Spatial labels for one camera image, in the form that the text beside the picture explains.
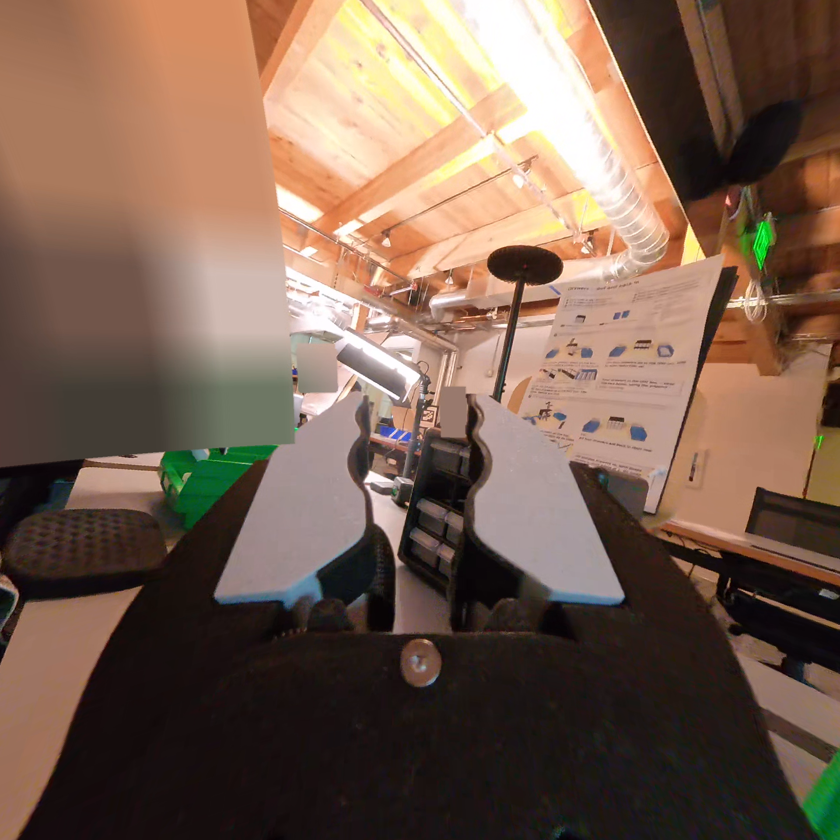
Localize long ceiling light strip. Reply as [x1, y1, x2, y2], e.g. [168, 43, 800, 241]
[420, 0, 592, 178]

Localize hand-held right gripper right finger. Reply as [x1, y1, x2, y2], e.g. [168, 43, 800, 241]
[463, 394, 626, 606]

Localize black framed desk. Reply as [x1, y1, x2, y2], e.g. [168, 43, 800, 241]
[656, 518, 840, 683]

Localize black light stand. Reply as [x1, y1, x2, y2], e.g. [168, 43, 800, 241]
[487, 246, 564, 403]

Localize dark hanging panel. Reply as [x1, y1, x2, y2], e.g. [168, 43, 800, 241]
[586, 0, 805, 201]

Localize illustrated instruction poster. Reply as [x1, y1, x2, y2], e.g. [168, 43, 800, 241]
[521, 256, 726, 514]

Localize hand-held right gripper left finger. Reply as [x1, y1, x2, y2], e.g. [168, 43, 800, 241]
[213, 392, 372, 606]

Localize green exit sign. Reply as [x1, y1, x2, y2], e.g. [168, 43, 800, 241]
[747, 211, 779, 271]

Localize bright lamp panel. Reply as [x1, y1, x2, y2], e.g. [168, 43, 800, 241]
[335, 327, 426, 403]

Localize black padded chair armrest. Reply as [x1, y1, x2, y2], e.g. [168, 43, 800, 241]
[0, 508, 168, 599]

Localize black drawer cabinet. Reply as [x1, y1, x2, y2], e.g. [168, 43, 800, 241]
[398, 427, 651, 595]

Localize silver ventilation duct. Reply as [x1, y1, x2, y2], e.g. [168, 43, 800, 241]
[577, 161, 670, 280]

